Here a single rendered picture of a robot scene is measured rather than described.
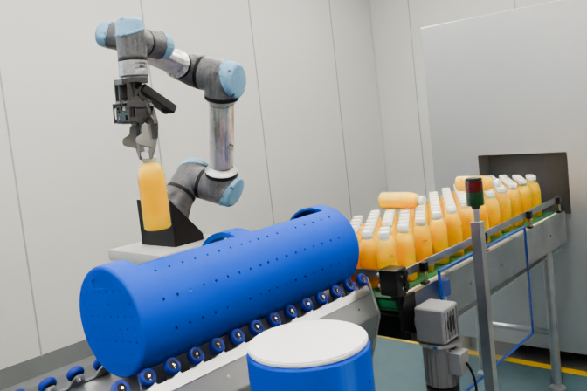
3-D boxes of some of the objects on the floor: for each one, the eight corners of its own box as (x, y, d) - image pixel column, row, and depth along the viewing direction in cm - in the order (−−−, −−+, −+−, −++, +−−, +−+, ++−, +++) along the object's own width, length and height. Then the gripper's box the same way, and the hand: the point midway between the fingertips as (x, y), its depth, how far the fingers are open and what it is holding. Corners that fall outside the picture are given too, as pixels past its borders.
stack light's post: (494, 510, 239) (469, 222, 229) (499, 504, 241) (473, 220, 232) (505, 513, 236) (479, 222, 227) (509, 507, 239) (484, 220, 230)
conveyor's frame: (321, 504, 253) (297, 284, 246) (494, 359, 375) (481, 209, 368) (428, 548, 221) (403, 298, 214) (579, 373, 343) (567, 210, 336)
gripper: (105, 80, 165) (113, 161, 167) (130, 75, 158) (138, 161, 159) (133, 80, 172) (140, 159, 173) (158, 76, 164) (166, 158, 165)
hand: (148, 154), depth 168 cm, fingers closed on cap, 4 cm apart
